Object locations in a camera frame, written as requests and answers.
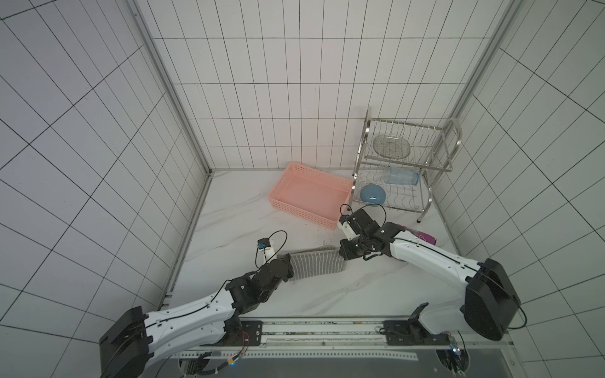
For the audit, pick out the blue bowl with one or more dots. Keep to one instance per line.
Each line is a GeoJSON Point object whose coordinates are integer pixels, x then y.
{"type": "Point", "coordinates": [373, 194]}

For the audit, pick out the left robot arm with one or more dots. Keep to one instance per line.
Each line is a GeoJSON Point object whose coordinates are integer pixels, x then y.
{"type": "Point", "coordinates": [138, 340]}

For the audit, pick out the clear blue plastic cup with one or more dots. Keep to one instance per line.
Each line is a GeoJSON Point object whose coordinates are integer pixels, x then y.
{"type": "Point", "coordinates": [401, 176]}

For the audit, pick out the purple candy bag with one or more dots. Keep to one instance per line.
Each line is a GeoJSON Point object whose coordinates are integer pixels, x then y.
{"type": "Point", "coordinates": [423, 234]}

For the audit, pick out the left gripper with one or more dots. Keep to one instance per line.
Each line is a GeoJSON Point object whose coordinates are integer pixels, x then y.
{"type": "Point", "coordinates": [288, 275]}

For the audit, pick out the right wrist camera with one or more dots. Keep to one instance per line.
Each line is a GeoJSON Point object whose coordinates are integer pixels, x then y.
{"type": "Point", "coordinates": [357, 224]}

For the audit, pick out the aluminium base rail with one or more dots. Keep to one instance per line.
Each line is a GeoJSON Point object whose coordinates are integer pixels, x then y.
{"type": "Point", "coordinates": [303, 332]}

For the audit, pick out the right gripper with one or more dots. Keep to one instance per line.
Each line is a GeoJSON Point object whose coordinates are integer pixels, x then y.
{"type": "Point", "coordinates": [347, 248]}

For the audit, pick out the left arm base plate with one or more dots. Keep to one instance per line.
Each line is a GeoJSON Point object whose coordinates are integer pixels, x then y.
{"type": "Point", "coordinates": [243, 333]}

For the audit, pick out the steel dish rack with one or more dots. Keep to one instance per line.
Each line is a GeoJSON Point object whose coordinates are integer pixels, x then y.
{"type": "Point", "coordinates": [433, 150]}

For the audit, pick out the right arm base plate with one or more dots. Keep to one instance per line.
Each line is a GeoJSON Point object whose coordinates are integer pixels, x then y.
{"type": "Point", "coordinates": [410, 332]}

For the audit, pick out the pink plastic basket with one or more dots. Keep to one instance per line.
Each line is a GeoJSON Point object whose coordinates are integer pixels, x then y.
{"type": "Point", "coordinates": [311, 194]}

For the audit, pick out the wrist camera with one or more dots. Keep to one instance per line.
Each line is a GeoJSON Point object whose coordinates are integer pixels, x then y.
{"type": "Point", "coordinates": [266, 247]}
{"type": "Point", "coordinates": [357, 224]}

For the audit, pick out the grey striped dishcloth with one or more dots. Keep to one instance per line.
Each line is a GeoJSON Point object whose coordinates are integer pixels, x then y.
{"type": "Point", "coordinates": [325, 260]}

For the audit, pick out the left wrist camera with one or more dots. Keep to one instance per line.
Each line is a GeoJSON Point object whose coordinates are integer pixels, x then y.
{"type": "Point", "coordinates": [266, 247]}

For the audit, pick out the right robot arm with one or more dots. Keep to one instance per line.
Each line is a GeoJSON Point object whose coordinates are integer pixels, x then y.
{"type": "Point", "coordinates": [485, 300]}

